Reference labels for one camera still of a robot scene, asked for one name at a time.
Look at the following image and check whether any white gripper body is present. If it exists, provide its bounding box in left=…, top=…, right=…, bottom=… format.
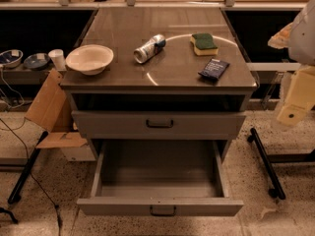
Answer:
left=288, top=66, right=315, bottom=111

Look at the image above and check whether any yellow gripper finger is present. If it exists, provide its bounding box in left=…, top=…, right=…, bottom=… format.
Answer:
left=277, top=104, right=307, bottom=127

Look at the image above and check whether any grey drawer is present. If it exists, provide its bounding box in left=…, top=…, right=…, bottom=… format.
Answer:
left=72, top=110, right=245, bottom=140
left=78, top=140, right=244, bottom=217

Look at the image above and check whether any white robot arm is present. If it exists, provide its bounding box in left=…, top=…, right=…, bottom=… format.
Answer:
left=268, top=0, right=315, bottom=127

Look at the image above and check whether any grey drawer cabinet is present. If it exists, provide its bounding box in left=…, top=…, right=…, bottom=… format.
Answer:
left=61, top=7, right=256, bottom=153

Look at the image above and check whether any grey top drawer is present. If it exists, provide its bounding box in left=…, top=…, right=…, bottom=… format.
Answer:
left=72, top=110, right=245, bottom=140

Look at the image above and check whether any dark blue snack packet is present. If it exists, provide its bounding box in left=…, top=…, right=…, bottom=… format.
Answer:
left=199, top=58, right=229, bottom=81

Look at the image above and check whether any green yellow sponge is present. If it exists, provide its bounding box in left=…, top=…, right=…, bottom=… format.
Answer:
left=190, top=33, right=219, bottom=56

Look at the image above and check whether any silver blue soda can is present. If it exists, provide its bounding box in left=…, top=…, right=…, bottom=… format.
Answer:
left=134, top=34, right=166, bottom=64

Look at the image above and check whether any brown cardboard box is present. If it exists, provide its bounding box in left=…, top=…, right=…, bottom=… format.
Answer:
left=26, top=69, right=96, bottom=161

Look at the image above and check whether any white paper cup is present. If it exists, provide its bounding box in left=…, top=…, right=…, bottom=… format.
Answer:
left=48, top=49, right=66, bottom=71

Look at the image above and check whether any white blue bowl on shelf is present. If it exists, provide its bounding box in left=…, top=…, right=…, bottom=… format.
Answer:
left=0, top=49, right=24, bottom=69

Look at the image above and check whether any black left stand leg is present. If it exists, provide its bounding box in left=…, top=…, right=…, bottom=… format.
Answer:
left=7, top=130, right=49, bottom=205

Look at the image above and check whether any black floor cable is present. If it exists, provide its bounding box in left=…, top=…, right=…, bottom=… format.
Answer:
left=0, top=118, right=63, bottom=236

